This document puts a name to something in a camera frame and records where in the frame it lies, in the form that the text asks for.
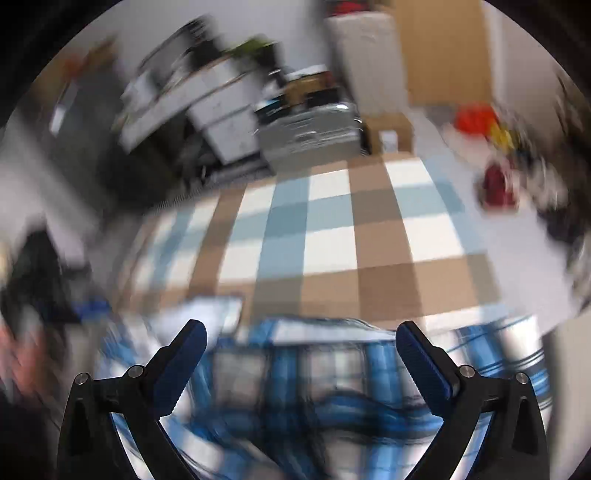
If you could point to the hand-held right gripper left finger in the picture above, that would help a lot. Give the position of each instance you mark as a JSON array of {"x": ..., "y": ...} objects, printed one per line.
[{"x": 184, "y": 364}]

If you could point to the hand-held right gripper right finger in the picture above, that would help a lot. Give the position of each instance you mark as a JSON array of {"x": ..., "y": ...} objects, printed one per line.
[{"x": 425, "y": 374}]

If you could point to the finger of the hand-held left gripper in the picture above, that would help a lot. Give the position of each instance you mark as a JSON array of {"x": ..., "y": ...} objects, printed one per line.
[{"x": 94, "y": 308}]

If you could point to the blue white plaid shirt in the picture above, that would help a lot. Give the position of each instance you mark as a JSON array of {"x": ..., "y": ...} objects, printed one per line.
[{"x": 295, "y": 369}]

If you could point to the grey mini fridge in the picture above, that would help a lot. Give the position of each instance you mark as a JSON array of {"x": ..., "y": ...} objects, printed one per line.
[{"x": 83, "y": 129}]

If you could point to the brown blue checkered blanket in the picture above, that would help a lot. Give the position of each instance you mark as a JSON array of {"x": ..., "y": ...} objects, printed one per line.
[{"x": 332, "y": 230}]

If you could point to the white drawer dresser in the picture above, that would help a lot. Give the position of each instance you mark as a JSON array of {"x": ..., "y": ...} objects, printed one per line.
[{"x": 221, "y": 115}]

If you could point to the large cardboard box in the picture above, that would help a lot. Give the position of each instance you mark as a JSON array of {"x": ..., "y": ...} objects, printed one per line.
[{"x": 390, "y": 131}]

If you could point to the yellow item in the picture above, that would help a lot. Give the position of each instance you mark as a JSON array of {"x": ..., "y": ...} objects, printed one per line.
[{"x": 502, "y": 136}]

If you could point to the silver suitcase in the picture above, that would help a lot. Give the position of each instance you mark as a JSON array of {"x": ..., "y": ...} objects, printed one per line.
[{"x": 304, "y": 134}]

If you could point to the orange bag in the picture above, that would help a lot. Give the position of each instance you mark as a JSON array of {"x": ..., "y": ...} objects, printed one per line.
[{"x": 475, "y": 117}]

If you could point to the black box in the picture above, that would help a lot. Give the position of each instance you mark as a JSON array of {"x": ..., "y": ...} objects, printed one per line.
[{"x": 272, "y": 108}]

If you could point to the black wrapped flower bouquet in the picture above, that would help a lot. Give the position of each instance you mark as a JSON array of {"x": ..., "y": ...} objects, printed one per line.
[{"x": 254, "y": 48}]

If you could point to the white wardrobe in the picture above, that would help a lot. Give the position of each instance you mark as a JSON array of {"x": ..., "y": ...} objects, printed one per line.
[{"x": 364, "y": 60}]

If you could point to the wooden door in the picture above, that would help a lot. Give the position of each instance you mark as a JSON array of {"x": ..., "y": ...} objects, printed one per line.
[{"x": 443, "y": 50}]

